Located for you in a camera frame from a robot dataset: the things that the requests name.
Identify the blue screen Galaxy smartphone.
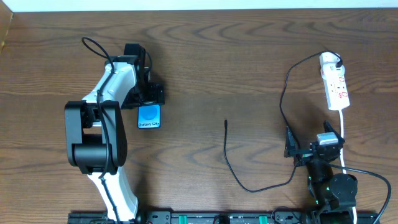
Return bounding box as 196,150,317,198
137,105,161,129

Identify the black charging cable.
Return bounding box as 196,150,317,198
223,50,344,194

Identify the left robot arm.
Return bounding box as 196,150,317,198
64,55,164,223

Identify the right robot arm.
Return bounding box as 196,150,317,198
284,121,358,223

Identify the white charger plug adapter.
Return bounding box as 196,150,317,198
319,52,345,80

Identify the white power strip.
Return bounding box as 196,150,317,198
323,75,350,111

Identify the white power strip cord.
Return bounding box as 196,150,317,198
338,109,358,224

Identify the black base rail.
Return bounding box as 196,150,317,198
67,210,377,224

